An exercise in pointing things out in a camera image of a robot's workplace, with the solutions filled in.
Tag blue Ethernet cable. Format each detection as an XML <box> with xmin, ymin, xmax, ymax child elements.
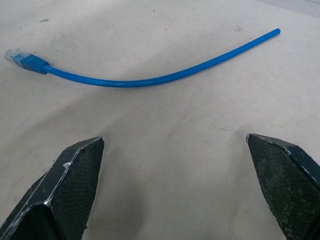
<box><xmin>4</xmin><ymin>28</ymin><xmax>281</xmax><ymax>89</ymax></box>

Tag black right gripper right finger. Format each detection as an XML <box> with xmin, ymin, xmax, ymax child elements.
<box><xmin>245</xmin><ymin>133</ymin><xmax>320</xmax><ymax>240</ymax></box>

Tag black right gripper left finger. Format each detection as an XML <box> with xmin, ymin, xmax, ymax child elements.
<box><xmin>0</xmin><ymin>136</ymin><xmax>105</xmax><ymax>240</ymax></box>

